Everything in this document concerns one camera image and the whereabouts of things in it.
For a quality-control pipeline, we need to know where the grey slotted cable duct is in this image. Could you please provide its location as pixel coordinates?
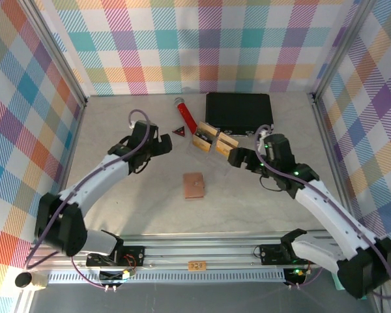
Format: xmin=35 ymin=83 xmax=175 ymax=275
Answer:
xmin=47 ymin=269 xmax=287 ymax=284

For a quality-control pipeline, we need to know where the black briefcase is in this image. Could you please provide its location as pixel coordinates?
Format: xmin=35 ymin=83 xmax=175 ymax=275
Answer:
xmin=204 ymin=92 xmax=275 ymax=136

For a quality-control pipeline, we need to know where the red microphone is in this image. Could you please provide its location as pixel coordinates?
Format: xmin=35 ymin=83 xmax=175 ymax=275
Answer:
xmin=173 ymin=97 xmax=198 ymax=134

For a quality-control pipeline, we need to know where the small controller board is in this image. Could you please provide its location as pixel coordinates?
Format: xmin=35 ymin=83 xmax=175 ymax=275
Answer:
xmin=98 ymin=267 xmax=134 ymax=293
xmin=283 ymin=267 xmax=310 ymax=291

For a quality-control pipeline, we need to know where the black beige cylinder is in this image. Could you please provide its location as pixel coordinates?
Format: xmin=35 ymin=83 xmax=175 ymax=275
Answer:
xmin=14 ymin=271 xmax=49 ymax=290

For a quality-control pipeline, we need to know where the gold credit card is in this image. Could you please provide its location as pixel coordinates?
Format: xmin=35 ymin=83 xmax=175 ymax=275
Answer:
xmin=218 ymin=131 xmax=240 ymax=146
xmin=192 ymin=136 xmax=213 ymax=152
xmin=199 ymin=121 xmax=218 ymax=134
xmin=216 ymin=140 xmax=233 ymax=155

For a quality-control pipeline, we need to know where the aluminium side rail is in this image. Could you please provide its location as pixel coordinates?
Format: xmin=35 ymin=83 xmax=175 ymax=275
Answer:
xmin=44 ymin=97 xmax=89 ymax=245
xmin=309 ymin=93 xmax=359 ymax=239

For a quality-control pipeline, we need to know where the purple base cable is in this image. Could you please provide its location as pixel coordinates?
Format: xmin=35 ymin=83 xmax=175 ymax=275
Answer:
xmin=298 ymin=267 xmax=323 ymax=290
xmin=70 ymin=256 xmax=105 ymax=290

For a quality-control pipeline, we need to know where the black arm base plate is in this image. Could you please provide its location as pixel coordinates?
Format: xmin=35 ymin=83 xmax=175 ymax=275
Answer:
xmin=259 ymin=243 xmax=320 ymax=265
xmin=85 ymin=245 xmax=147 ymax=269

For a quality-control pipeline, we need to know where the aluminium corner post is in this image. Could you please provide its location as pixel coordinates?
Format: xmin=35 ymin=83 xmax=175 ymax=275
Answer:
xmin=19 ymin=0 xmax=89 ymax=108
xmin=311 ymin=0 xmax=376 ymax=102

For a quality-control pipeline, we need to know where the black credit card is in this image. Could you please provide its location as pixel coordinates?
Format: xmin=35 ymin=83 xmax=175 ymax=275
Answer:
xmin=195 ymin=128 xmax=215 ymax=141

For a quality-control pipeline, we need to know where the aluminium front rail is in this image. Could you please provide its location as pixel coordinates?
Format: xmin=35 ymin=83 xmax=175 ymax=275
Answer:
xmin=25 ymin=231 xmax=381 ymax=272

